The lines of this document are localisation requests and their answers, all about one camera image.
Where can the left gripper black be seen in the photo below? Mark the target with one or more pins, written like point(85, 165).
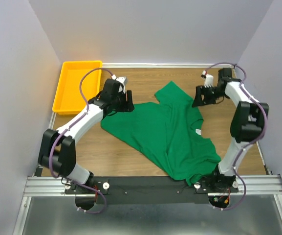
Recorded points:
point(127, 106)

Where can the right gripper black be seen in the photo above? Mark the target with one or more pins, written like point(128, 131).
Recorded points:
point(197, 101)

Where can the green t shirt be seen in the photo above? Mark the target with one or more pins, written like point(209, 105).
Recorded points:
point(168, 133)

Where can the yellow plastic tray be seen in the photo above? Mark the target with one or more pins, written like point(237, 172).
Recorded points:
point(68, 100)

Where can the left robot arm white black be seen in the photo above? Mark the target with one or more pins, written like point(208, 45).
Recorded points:
point(58, 147)

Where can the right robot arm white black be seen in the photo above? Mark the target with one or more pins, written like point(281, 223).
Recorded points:
point(247, 127)

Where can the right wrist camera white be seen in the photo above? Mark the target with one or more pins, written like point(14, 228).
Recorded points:
point(208, 79)

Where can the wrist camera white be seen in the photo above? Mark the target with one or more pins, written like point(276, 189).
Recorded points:
point(122, 81)
point(208, 79)

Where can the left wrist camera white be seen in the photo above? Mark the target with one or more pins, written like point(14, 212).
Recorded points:
point(122, 81)

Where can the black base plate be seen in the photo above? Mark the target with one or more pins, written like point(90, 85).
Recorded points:
point(149, 190)

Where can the aluminium front rail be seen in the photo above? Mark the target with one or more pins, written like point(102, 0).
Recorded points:
point(255, 185)

